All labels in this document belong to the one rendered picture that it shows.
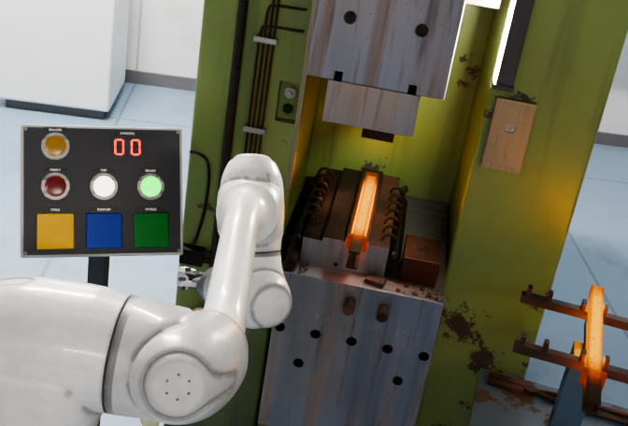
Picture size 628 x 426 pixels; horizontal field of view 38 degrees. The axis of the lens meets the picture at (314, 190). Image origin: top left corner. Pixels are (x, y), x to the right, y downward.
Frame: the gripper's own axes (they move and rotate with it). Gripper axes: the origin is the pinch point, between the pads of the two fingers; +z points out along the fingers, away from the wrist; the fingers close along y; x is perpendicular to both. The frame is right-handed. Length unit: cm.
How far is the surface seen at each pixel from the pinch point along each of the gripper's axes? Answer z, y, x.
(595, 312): -29, 83, -5
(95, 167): 20.1, -14.6, 20.9
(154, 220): 16.5, -2.1, 10.2
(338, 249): 9.8, 40.0, 4.7
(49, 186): 20.8, -23.8, 16.5
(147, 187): 17.7, -3.8, 17.2
